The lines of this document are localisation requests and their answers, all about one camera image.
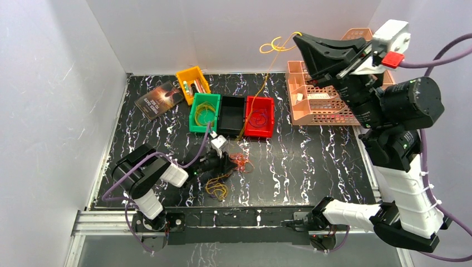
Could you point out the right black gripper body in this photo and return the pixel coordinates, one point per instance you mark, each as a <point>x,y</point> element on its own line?
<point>359,92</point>

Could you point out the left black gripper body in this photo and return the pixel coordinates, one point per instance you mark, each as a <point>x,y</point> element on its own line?
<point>221,162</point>

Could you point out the black plastic bin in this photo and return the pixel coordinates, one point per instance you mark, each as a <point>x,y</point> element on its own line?
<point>231,116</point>

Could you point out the red plastic bin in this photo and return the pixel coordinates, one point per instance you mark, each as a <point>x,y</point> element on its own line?
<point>259,114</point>

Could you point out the green plastic bin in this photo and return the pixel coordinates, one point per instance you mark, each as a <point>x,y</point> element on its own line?
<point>204,111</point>

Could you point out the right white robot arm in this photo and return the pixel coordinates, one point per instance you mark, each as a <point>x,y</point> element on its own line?
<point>392,117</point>

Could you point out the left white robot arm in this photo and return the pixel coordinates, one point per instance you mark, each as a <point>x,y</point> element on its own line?
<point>138,172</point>

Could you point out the peach plastic file rack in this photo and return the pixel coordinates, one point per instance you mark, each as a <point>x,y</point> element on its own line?
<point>315,102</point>

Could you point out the markers in yellow bin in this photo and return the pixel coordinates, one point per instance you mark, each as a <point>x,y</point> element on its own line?
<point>193,87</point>

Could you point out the dark paperback book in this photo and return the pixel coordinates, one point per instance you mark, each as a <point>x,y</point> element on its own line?
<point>159,100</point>

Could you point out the yellow plastic bin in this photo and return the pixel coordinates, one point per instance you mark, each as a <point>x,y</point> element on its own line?
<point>189,75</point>

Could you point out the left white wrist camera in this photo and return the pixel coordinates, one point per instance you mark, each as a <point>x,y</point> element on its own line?
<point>218,143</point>

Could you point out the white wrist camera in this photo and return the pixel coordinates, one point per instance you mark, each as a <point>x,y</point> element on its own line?
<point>218,143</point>
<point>392,36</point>

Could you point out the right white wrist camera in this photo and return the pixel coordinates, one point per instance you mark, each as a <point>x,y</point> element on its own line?
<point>392,36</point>

